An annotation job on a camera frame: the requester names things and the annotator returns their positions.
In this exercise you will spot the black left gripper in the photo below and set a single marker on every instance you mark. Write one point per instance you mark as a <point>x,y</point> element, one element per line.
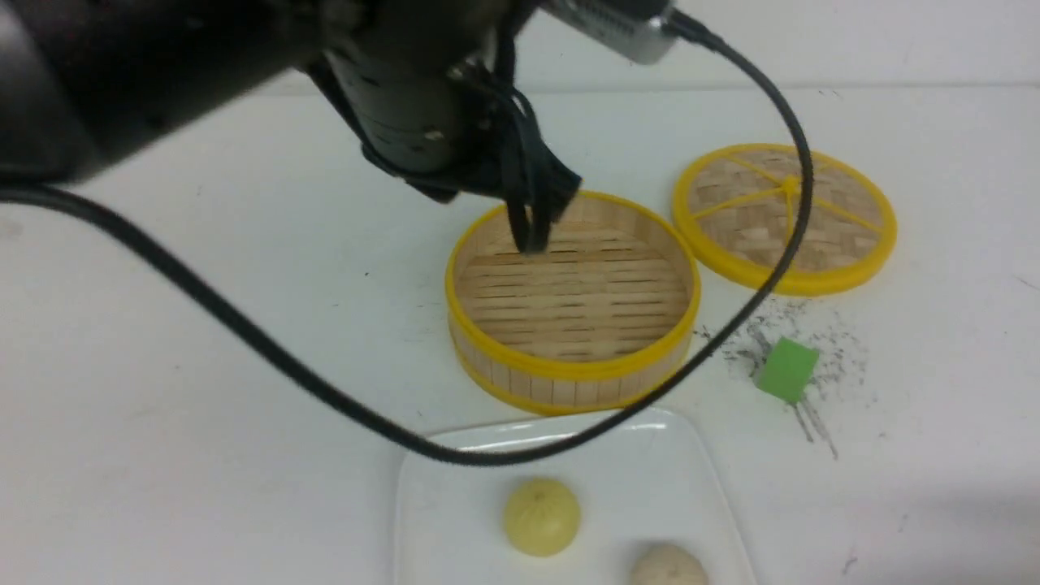
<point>385,69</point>

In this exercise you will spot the yellow steamed bun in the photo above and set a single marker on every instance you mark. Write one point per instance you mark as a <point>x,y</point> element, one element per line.
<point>542,517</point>

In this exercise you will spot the beige steamed bun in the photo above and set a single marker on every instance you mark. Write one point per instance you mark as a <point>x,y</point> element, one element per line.
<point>667,563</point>

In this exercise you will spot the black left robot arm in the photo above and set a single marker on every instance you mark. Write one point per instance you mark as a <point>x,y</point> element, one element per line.
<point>88,84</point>

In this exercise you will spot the white square plate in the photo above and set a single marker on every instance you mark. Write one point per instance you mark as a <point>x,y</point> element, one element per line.
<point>640,505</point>

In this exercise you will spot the bamboo steamer basket yellow rim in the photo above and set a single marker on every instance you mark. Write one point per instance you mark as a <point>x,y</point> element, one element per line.
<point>600,319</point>

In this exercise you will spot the woven bamboo steamer lid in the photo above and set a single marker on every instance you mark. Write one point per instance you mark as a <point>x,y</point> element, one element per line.
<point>737,208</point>

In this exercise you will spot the green cube block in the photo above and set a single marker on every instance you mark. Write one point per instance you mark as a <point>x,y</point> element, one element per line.
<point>787,370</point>

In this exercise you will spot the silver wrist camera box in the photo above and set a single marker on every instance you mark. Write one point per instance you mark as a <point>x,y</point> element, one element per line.
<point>634,29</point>

